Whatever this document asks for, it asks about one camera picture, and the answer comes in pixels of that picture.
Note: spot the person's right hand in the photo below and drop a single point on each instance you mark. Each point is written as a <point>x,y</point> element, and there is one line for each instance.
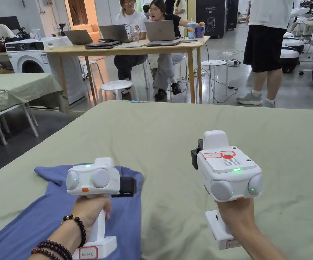
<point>237,216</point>

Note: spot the blue shirt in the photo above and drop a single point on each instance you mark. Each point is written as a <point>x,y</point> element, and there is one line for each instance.
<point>50,214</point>

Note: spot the bed with pale green sheet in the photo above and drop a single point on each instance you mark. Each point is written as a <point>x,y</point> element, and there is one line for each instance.
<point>159,135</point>

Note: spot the black cabinet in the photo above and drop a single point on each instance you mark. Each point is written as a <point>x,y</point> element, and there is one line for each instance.
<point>216,16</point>

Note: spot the person's right forearm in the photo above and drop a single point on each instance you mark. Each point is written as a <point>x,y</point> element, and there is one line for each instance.
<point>259,249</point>

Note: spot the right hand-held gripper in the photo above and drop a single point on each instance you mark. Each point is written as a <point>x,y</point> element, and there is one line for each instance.
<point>226,176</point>

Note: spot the person's left hand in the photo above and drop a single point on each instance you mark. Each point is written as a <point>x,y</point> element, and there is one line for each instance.
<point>88,210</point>

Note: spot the white power strip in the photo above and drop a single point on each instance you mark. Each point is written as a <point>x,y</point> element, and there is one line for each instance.
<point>232,62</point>

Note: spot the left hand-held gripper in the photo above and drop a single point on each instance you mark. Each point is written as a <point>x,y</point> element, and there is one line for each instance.
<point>102,187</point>

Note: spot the white washing machine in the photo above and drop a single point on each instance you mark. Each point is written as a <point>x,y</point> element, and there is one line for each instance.
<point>61,67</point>

